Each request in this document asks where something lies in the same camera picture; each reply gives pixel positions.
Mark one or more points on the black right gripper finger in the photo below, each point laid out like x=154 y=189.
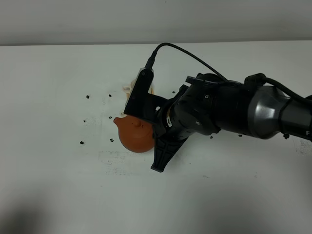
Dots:
x=166 y=146

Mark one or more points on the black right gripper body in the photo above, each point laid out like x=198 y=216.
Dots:
x=208 y=105

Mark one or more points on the brown clay teapot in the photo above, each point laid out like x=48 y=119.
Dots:
x=135 y=134

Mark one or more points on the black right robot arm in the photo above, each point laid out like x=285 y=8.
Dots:
x=259 y=107

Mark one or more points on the rear orange coaster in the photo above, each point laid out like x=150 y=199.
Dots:
x=139 y=92

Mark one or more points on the rear white teacup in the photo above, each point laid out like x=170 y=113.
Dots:
x=128 y=88

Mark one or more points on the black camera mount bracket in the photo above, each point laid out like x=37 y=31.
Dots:
x=144 y=107

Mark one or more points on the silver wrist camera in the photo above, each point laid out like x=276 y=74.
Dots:
x=146 y=73

